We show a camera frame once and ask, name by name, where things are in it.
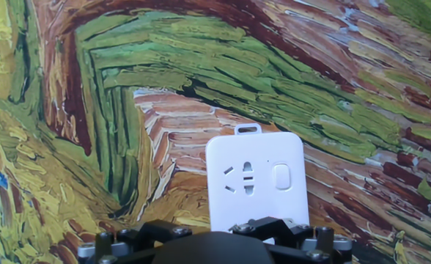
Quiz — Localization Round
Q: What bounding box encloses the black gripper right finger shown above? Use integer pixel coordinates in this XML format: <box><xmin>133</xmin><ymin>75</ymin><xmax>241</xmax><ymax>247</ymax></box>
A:
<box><xmin>229</xmin><ymin>216</ymin><xmax>353</xmax><ymax>264</ymax></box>

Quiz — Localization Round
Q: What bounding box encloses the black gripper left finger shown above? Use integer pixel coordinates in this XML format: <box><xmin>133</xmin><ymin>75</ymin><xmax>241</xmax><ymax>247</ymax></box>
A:
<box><xmin>77</xmin><ymin>219</ymin><xmax>194</xmax><ymax>264</ymax></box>

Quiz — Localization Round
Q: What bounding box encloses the white four-button power strip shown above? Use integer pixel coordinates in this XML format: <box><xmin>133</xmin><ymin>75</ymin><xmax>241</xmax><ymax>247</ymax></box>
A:
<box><xmin>205</xmin><ymin>122</ymin><xmax>311</xmax><ymax>234</ymax></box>

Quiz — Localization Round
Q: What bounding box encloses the Van Gogh painting cloth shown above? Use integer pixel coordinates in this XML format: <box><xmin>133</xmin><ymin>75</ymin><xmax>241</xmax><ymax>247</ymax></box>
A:
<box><xmin>0</xmin><ymin>0</ymin><xmax>431</xmax><ymax>264</ymax></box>

